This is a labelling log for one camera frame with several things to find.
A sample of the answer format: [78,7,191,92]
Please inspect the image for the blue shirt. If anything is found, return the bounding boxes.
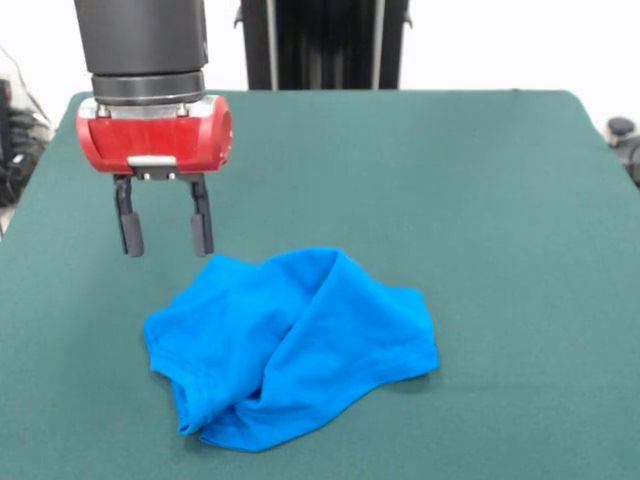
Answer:
[143,245,442,454]

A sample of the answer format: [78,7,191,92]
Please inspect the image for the black cable pile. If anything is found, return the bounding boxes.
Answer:
[0,77,55,209]

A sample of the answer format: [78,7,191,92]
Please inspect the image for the dark green table cloth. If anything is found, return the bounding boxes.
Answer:
[0,88,640,480]

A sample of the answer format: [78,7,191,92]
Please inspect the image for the grey stand foot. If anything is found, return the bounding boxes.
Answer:
[605,116,640,190]

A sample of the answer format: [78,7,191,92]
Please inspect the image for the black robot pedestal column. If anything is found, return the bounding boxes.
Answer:
[233,0,414,92]

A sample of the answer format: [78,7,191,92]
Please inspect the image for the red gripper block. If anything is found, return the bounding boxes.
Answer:
[75,94,234,259]

